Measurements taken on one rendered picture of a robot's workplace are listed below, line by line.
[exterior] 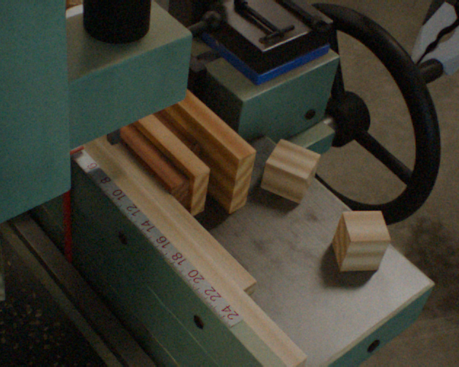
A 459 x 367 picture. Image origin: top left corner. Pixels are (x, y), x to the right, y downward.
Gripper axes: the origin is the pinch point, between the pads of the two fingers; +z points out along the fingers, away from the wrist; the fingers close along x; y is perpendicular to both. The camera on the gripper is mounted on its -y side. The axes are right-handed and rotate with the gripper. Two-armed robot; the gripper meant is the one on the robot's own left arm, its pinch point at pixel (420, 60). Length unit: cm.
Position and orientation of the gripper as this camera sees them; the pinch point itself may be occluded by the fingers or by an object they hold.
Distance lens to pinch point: 95.4
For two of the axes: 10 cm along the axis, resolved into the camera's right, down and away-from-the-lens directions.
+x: -6.4, -6.3, 4.5
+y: 2.6, 3.7, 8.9
